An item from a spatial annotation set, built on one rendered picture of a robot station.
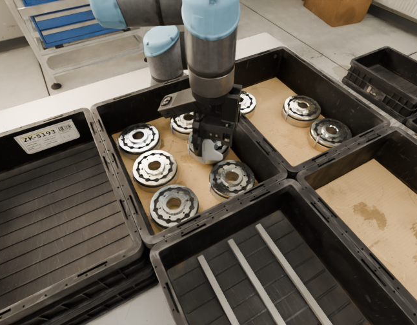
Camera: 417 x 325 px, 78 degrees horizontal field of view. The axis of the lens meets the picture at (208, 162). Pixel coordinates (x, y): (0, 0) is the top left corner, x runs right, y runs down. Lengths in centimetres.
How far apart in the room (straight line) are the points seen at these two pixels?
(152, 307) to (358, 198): 52
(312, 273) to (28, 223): 59
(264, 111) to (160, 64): 36
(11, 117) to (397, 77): 186
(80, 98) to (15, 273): 70
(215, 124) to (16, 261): 47
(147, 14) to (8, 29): 291
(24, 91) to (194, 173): 222
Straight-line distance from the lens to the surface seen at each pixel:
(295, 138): 74
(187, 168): 64
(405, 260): 66
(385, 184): 74
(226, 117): 48
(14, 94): 272
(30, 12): 234
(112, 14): 49
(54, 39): 246
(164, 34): 89
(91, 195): 65
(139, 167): 62
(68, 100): 116
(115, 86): 116
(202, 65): 40
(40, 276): 62
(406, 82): 184
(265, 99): 84
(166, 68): 90
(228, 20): 37
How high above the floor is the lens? 134
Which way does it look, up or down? 52 degrees down
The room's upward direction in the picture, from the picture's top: straight up
